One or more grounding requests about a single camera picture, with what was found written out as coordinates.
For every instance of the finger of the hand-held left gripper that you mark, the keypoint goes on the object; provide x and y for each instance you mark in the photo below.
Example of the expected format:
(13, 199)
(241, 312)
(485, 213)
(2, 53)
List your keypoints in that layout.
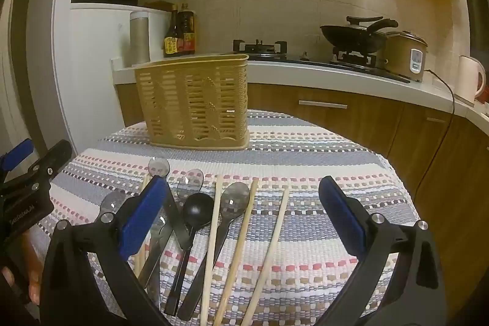
(51, 160)
(17, 154)

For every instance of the brown rice cooker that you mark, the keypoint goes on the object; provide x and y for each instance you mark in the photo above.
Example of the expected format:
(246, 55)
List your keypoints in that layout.
(407, 55)

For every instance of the black gas stove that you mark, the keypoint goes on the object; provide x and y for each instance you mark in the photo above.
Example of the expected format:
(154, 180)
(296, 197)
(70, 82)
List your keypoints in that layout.
(305, 60)

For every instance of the wooden kitchen base cabinet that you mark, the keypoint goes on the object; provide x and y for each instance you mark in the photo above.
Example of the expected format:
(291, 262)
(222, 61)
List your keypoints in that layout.
(344, 127)

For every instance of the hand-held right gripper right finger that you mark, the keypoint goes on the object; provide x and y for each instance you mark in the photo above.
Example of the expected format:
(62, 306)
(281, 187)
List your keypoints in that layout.
(342, 219)

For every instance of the steel spoon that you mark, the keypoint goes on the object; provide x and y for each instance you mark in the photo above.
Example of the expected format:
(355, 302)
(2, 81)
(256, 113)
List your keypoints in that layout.
(158, 166)

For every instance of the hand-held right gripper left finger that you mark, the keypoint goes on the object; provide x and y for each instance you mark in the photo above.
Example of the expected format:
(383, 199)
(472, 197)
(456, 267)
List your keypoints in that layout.
(139, 219)

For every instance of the person's left hand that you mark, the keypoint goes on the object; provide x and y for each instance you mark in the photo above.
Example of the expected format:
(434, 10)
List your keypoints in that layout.
(32, 272)

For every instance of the white refrigerator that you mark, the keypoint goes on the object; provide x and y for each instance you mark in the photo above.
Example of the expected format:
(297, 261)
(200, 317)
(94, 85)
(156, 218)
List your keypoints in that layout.
(99, 43)

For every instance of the striped woven tablecloth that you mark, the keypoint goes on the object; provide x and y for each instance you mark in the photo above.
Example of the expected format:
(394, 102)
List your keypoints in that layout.
(305, 165)

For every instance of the white electric kettle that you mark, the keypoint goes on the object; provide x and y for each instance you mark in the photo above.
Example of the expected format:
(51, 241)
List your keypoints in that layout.
(470, 81)

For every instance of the large grey spoon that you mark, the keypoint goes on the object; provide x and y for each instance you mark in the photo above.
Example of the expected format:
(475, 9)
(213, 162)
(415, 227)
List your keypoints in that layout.
(236, 198)

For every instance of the wooden chopstick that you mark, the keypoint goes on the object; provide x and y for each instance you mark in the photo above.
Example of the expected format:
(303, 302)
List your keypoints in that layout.
(240, 234)
(273, 234)
(214, 234)

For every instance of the wide dark sauce bottle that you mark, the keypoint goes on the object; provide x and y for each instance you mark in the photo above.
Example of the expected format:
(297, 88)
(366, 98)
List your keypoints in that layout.
(187, 32)

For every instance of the beige plastic utensil basket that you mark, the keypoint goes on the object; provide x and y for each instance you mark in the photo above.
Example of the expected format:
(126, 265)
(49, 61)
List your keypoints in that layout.
(195, 100)

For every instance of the steel cylindrical canister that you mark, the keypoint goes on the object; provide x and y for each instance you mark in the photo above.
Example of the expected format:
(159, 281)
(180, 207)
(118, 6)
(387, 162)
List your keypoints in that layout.
(139, 39)

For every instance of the black wok with lid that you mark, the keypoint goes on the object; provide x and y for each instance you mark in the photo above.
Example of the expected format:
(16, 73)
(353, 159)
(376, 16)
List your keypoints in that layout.
(351, 35)

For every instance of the slim dark sauce bottle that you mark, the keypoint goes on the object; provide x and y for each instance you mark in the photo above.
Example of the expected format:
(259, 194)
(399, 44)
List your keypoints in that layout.
(172, 39)

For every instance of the black plastic spoon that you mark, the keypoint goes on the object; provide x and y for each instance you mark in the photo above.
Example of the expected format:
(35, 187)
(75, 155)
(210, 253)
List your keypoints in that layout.
(197, 209)

